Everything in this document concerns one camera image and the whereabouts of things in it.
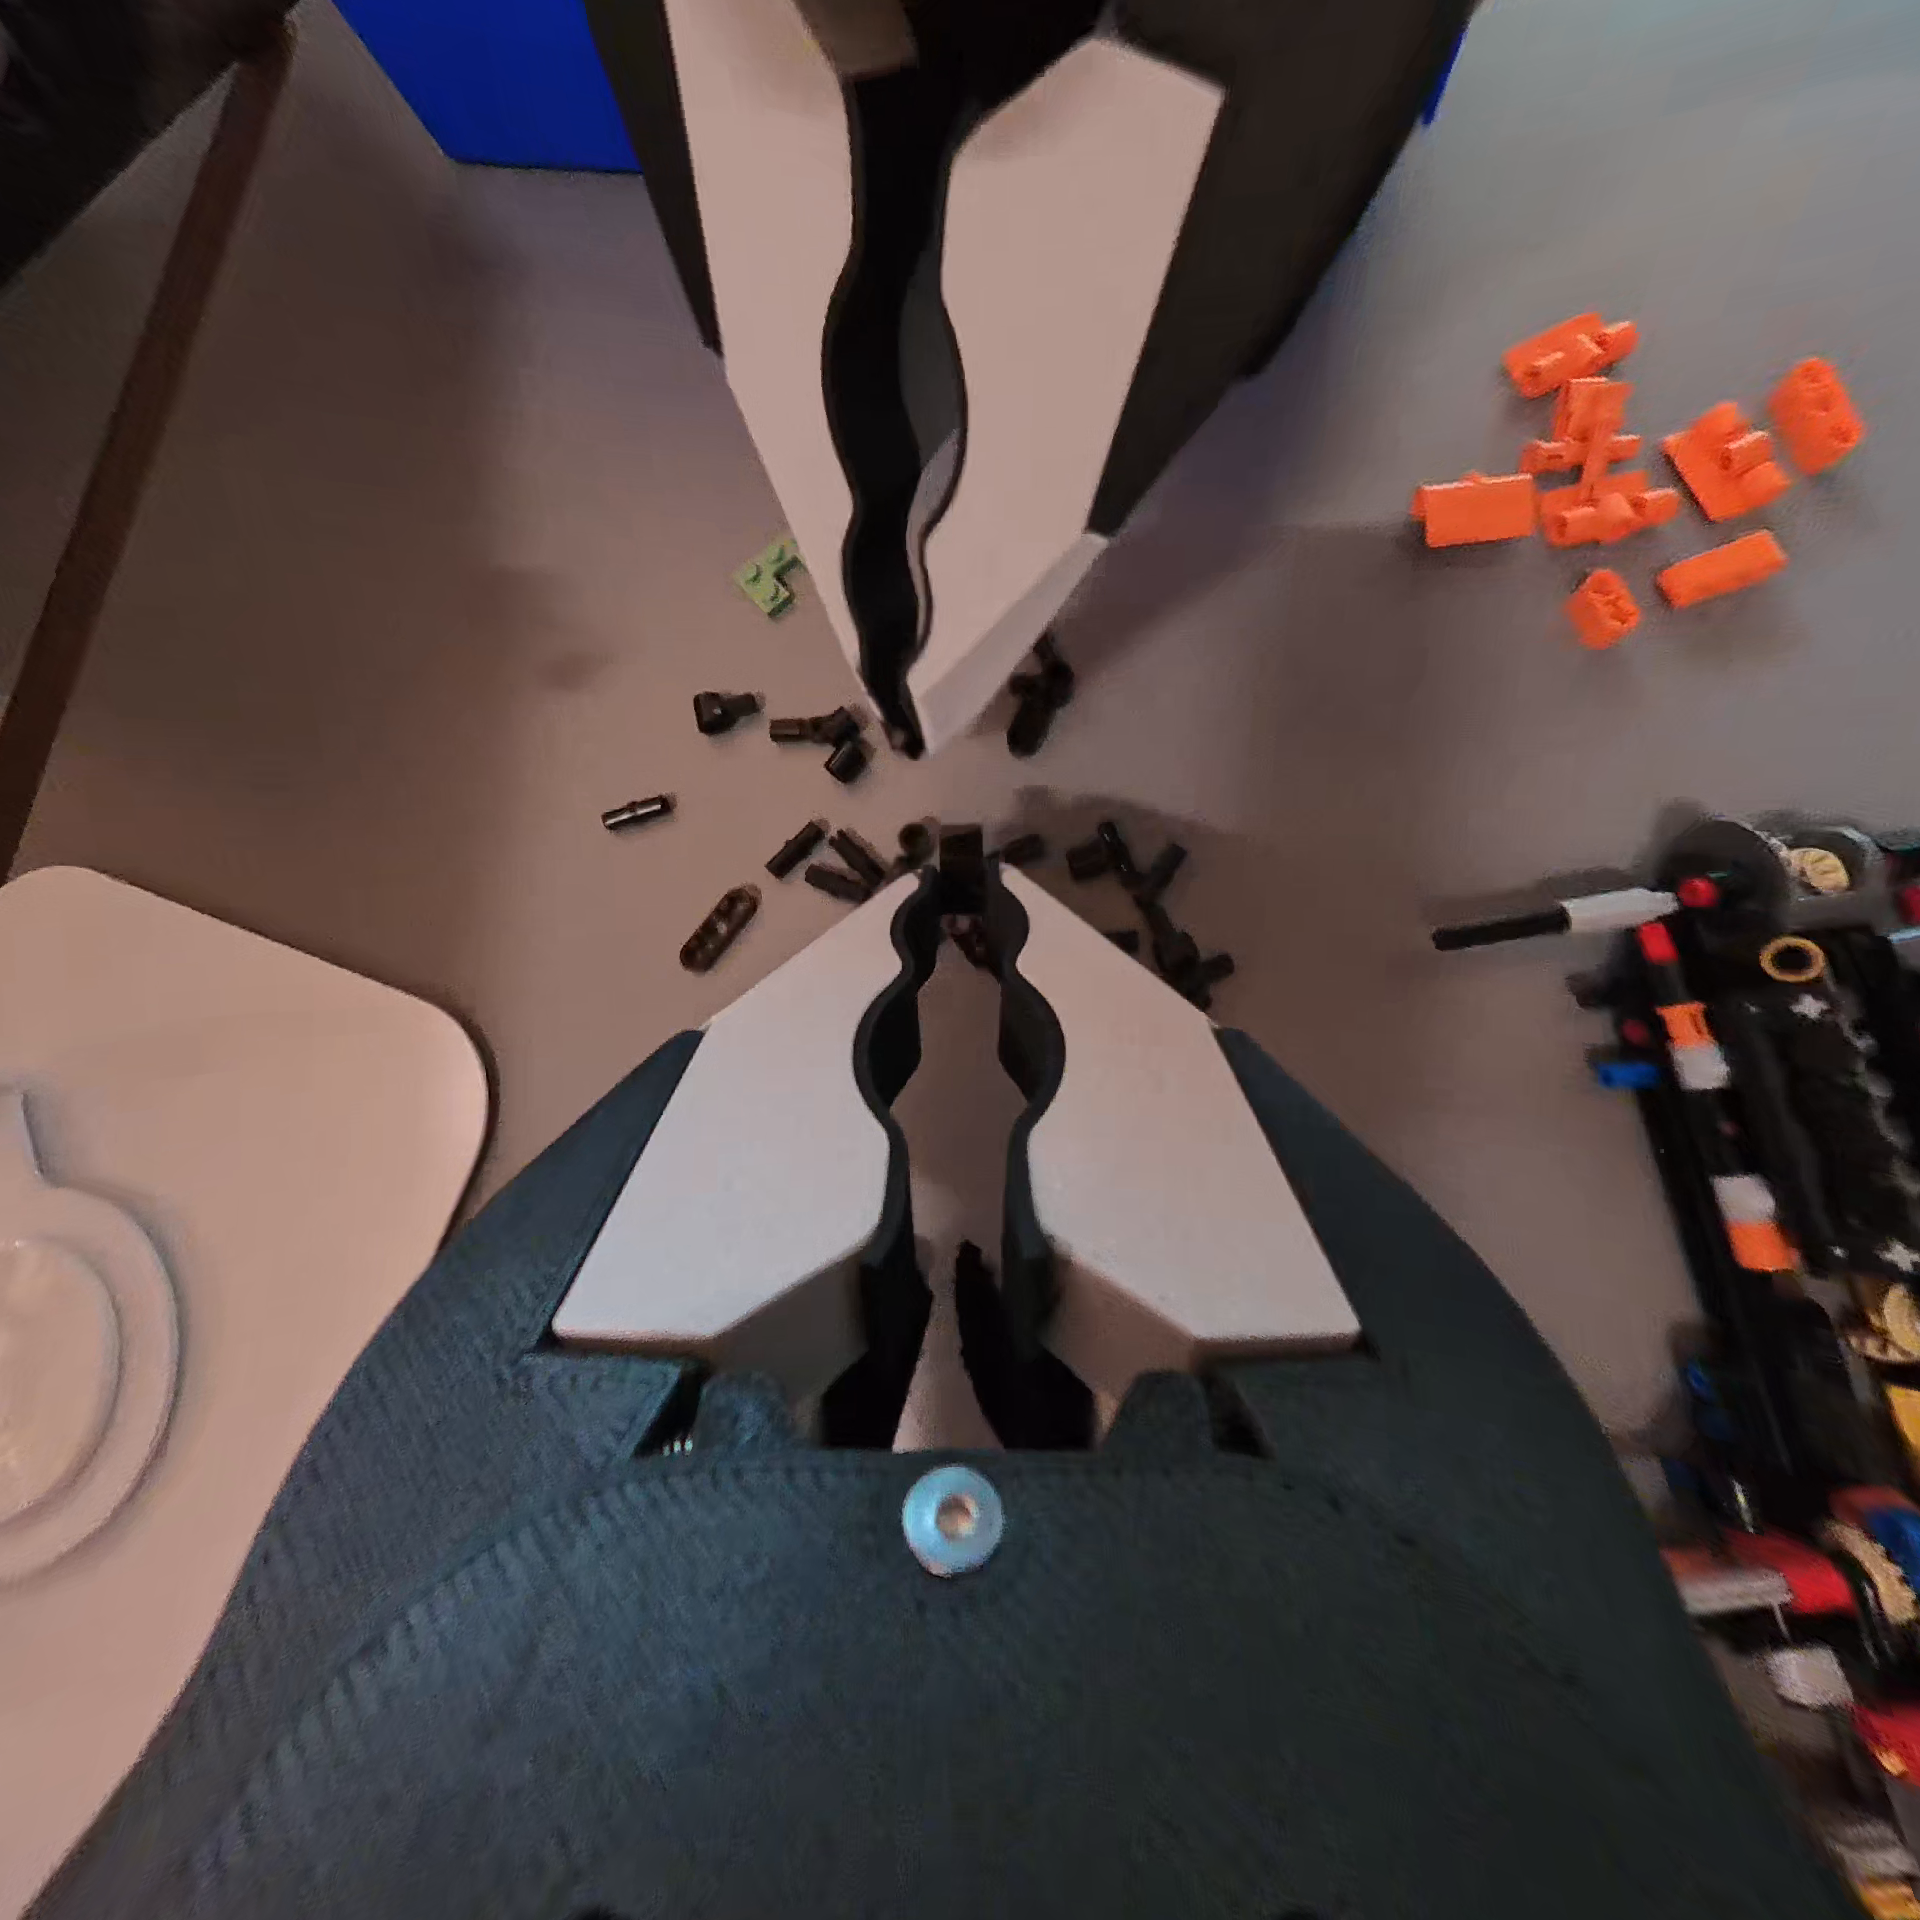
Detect white lamp base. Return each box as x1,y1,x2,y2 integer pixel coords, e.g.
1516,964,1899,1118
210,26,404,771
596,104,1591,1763
0,867,495,1912

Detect pile of orange lego pieces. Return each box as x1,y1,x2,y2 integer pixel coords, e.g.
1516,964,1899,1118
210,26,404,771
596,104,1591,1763
1414,310,1866,653

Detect blue plastic bin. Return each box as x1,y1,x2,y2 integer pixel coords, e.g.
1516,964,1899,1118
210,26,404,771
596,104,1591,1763
334,0,647,173

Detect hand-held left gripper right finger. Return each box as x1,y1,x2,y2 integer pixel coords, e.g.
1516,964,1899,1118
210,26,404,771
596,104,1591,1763
960,871,1364,1448

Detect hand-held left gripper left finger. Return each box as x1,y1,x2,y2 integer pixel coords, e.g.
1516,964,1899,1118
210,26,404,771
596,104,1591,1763
551,872,945,1448

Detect pile of black lego pins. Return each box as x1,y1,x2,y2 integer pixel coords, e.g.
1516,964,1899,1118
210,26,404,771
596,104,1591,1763
599,637,1240,1011

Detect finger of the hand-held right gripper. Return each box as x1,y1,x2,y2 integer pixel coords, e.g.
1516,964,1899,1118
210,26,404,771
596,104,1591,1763
660,0,905,741
896,37,1233,754

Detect partly built lego model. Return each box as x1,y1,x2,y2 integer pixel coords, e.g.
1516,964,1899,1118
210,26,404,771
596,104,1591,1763
1432,815,1920,1920

